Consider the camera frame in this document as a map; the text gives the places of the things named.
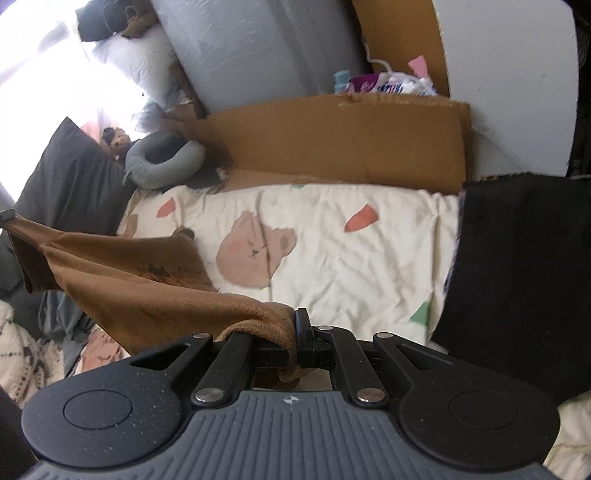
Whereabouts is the white cable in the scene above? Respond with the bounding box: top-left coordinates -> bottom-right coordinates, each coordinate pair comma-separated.
364,41 -> 403,75

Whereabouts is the brown printed t-shirt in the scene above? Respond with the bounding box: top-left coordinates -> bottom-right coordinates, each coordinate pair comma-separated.
7,215 -> 301,385

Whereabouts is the cream bear-print bed sheet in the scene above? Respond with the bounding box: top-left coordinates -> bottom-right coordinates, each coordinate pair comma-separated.
69,182 -> 591,480

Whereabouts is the grey neck pillow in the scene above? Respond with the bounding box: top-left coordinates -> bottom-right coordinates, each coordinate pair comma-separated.
124,131 -> 206,190

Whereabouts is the large folded cardboard sheet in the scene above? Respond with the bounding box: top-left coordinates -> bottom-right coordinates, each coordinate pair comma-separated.
161,95 -> 472,195

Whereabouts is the dark grey pillow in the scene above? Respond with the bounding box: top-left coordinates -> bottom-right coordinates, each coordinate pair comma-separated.
14,117 -> 136,237

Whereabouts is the purple white detergent refill bag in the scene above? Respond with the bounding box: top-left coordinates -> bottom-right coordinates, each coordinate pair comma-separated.
349,73 -> 437,97

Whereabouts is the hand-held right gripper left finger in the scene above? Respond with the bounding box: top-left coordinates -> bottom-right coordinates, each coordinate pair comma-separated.
130,330 -> 291,408

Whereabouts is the black garment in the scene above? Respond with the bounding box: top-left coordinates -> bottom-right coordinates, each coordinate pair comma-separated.
431,174 -> 591,407

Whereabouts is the dark plush toy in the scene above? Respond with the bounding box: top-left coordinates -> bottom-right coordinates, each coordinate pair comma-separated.
76,0 -> 158,42

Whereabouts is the plain cardboard panel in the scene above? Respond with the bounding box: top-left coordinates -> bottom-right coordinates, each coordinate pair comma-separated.
353,0 -> 451,97

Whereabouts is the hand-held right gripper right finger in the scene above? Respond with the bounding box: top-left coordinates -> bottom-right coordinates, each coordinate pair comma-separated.
295,308 -> 451,408

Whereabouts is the small brown teddy bear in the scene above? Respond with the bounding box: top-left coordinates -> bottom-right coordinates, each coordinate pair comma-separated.
102,127 -> 133,160

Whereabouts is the white patterned knit blanket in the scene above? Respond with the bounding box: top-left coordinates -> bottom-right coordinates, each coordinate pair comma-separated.
0,300 -> 63,407

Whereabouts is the fluffy blue-grey plush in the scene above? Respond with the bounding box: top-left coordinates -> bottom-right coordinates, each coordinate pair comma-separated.
134,102 -> 163,134

